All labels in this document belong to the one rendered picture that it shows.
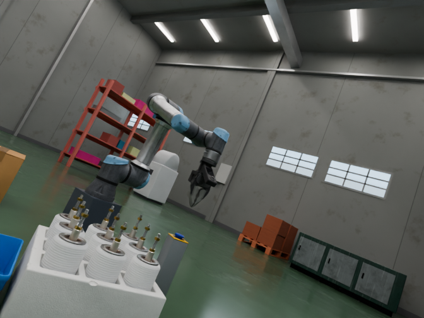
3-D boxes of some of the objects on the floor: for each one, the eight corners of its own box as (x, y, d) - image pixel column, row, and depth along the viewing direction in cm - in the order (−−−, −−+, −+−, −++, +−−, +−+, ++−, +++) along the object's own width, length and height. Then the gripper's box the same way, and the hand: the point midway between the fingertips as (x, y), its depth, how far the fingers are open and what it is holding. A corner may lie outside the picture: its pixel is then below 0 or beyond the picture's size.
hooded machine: (147, 200, 631) (170, 149, 652) (130, 192, 666) (153, 144, 686) (164, 206, 686) (185, 159, 706) (148, 198, 720) (169, 153, 741)
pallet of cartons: (288, 260, 698) (300, 229, 711) (273, 257, 590) (286, 221, 603) (256, 244, 753) (267, 216, 766) (236, 239, 645) (249, 206, 658)
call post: (135, 306, 109) (168, 233, 114) (150, 309, 112) (182, 238, 117) (139, 317, 103) (173, 238, 108) (156, 319, 106) (188, 243, 111)
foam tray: (13, 272, 96) (38, 224, 99) (117, 293, 114) (136, 252, 117) (-13, 345, 62) (26, 269, 65) (141, 359, 80) (166, 298, 82)
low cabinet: (389, 308, 570) (399, 275, 582) (394, 319, 432) (407, 275, 444) (304, 267, 675) (314, 240, 686) (286, 265, 536) (299, 231, 548)
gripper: (211, 164, 126) (193, 207, 123) (195, 156, 122) (176, 200, 119) (221, 166, 119) (201, 211, 115) (204, 157, 115) (184, 204, 111)
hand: (192, 204), depth 115 cm, fingers closed
